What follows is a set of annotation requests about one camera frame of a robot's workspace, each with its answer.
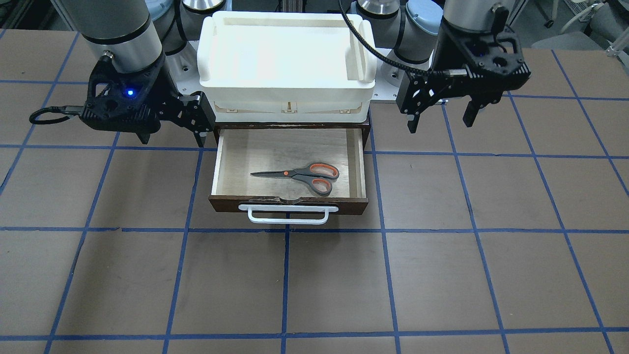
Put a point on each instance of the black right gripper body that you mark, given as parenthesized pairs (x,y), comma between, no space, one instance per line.
(160,89)

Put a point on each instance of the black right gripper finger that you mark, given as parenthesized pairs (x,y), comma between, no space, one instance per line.
(144,136)
(200,138)

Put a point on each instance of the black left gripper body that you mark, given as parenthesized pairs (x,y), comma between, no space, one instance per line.
(448,53)

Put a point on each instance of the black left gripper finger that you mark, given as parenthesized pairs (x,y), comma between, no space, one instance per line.
(412,122)
(471,112)

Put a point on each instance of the wooden drawer with white handle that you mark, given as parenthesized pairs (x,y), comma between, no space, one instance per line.
(244,151)

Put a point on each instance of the orange grey handled scissors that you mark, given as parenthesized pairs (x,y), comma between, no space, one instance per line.
(318,176)

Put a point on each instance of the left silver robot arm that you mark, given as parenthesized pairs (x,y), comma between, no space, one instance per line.
(405,32)

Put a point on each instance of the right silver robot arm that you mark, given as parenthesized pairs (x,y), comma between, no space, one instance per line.
(127,29)

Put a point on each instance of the white plastic tray bin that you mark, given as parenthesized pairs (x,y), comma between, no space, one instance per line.
(286,67)

